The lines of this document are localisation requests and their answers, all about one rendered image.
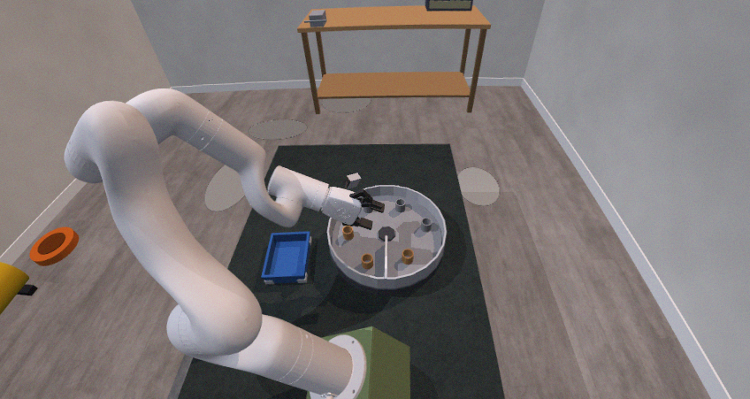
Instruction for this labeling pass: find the bronze bushing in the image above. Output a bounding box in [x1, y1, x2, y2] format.
[361, 253, 373, 270]
[342, 226, 354, 241]
[402, 249, 414, 265]

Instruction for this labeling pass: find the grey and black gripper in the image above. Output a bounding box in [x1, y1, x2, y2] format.
[321, 187, 385, 230]

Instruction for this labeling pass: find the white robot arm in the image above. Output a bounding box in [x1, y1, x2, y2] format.
[65, 88, 366, 399]

